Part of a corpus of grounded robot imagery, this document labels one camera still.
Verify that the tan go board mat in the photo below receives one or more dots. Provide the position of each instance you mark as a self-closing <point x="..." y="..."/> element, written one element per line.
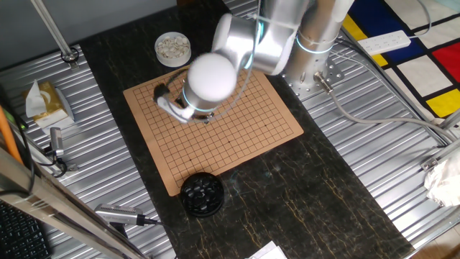
<point x="233" y="144"/>

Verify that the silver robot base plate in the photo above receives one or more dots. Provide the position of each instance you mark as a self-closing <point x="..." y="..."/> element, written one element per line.
<point x="332" y="73"/>

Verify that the white tissue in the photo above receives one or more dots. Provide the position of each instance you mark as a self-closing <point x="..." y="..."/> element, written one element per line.
<point x="34" y="99"/>

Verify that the orange pole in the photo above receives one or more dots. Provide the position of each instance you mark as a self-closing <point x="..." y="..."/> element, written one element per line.
<point x="8" y="136"/>

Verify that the white bowl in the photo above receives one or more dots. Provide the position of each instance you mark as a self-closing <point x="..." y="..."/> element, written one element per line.
<point x="174" y="62"/>

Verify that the white ribbed device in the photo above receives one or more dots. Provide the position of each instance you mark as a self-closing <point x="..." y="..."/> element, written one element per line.
<point x="115" y="214"/>

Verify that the white paper sheet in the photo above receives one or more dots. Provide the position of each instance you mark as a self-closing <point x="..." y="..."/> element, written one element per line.
<point x="267" y="252"/>

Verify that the white power strip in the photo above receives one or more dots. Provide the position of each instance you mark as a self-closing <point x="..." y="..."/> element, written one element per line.
<point x="384" y="42"/>

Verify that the metal camera clamp mount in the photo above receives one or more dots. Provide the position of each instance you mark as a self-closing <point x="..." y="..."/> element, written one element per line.
<point x="56" y="140"/>

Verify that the black keypad device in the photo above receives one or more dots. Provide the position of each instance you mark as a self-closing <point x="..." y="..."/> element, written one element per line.
<point x="18" y="234"/>

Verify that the metal corner bracket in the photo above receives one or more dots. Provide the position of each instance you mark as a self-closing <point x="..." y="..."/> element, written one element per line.
<point x="429" y="164"/>

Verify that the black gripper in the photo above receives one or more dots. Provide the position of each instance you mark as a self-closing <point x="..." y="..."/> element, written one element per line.
<point x="203" y="115"/>

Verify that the yellow foil packet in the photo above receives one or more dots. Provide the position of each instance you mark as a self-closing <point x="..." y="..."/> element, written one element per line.
<point x="54" y="99"/>

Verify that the crumpled white cloth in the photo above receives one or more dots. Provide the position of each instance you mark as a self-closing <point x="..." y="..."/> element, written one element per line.
<point x="445" y="183"/>

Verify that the silver metal support pole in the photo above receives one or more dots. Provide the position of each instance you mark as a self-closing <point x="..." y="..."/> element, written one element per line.
<point x="52" y="28"/>

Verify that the black marble pattern mat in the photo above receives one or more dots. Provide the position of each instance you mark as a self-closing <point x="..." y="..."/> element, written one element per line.
<point x="305" y="198"/>

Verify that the black bowl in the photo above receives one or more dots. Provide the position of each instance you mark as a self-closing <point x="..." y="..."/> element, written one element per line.
<point x="202" y="213"/>

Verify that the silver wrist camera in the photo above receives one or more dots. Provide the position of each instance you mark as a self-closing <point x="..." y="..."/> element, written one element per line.
<point x="172" y="109"/>

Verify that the aluminium frame beam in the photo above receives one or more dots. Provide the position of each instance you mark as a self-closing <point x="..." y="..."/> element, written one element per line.
<point x="43" y="201"/>

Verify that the aluminium frame profile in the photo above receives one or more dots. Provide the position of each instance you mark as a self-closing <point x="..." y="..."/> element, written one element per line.
<point x="449" y="149"/>
<point x="451" y="122"/>

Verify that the colourful mondrian pattern rug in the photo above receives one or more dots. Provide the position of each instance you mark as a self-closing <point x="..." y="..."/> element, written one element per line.
<point x="424" y="73"/>

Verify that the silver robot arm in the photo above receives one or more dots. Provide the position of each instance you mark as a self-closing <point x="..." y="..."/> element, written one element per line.
<point x="273" y="46"/>

